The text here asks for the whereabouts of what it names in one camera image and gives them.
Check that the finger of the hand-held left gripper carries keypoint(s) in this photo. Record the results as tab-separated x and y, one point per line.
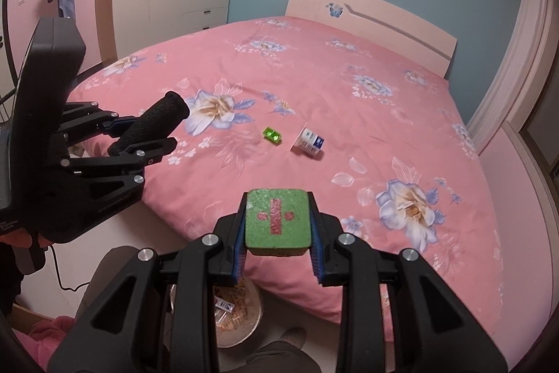
115	123
153	148

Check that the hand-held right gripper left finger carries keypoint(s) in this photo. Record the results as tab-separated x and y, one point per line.
239	259

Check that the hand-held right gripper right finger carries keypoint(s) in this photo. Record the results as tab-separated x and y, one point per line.
316	263

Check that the black foam roller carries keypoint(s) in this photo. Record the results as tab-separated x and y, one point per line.
161	115

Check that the red and green foam cube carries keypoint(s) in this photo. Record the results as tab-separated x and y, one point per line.
279	220

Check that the person's left hand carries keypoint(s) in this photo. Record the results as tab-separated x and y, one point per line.
13	239

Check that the small shiny green block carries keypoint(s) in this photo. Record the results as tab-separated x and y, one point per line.
271	135

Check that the white and blue yogurt cup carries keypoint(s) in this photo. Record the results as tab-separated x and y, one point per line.
310	141

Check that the pink floral bed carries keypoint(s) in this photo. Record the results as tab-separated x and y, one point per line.
349	115

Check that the pink fleece garment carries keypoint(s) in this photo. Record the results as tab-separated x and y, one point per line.
43	338

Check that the white bed headboard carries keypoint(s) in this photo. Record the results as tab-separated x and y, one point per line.
393	28

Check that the dark framed window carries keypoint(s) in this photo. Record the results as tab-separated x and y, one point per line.
546	137

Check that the white window trim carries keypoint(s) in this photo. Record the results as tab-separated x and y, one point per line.
515	71

